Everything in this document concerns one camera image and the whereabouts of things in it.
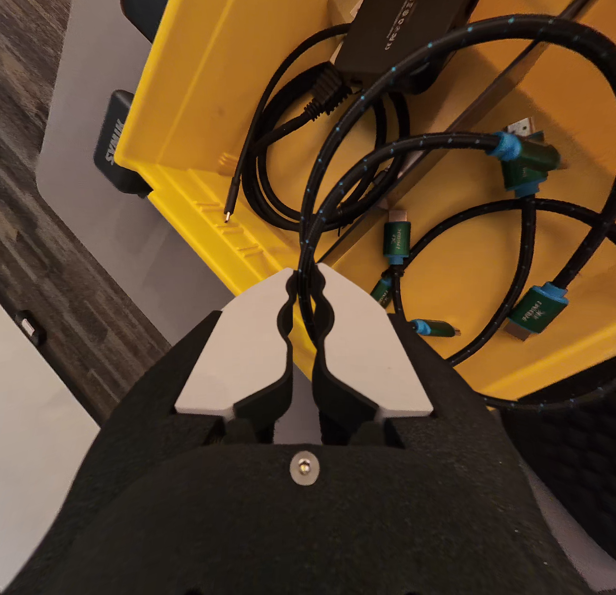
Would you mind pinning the black desk control box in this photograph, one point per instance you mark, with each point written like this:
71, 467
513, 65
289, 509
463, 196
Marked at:
118, 142

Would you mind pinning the black quilted wrist rest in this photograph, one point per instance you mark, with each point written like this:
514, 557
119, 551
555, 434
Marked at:
577, 460

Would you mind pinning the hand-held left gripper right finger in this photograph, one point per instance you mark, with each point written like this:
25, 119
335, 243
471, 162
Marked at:
370, 359

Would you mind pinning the black hdmi adapter hub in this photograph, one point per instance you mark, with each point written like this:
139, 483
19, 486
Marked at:
409, 22

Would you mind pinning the yellow plastic bin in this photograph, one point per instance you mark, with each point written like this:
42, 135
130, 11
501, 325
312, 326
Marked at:
202, 75

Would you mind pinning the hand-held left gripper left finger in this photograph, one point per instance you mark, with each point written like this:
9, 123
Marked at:
236, 359

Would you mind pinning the black bin divider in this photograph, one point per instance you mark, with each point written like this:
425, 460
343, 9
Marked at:
500, 82

